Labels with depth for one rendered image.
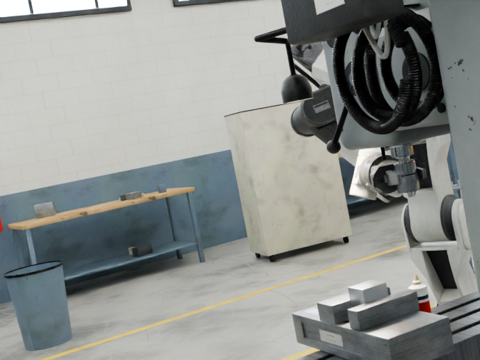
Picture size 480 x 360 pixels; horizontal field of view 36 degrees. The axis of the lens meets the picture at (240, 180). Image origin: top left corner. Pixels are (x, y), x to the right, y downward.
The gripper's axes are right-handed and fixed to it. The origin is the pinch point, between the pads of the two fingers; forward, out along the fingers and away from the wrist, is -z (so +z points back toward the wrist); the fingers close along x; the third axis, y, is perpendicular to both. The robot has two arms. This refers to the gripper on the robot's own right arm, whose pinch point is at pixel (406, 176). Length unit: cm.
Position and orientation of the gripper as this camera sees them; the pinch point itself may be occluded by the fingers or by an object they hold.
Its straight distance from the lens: 159.9
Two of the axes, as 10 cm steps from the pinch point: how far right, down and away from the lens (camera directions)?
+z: -1.8, -0.4, 9.8
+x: 9.7, -2.0, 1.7
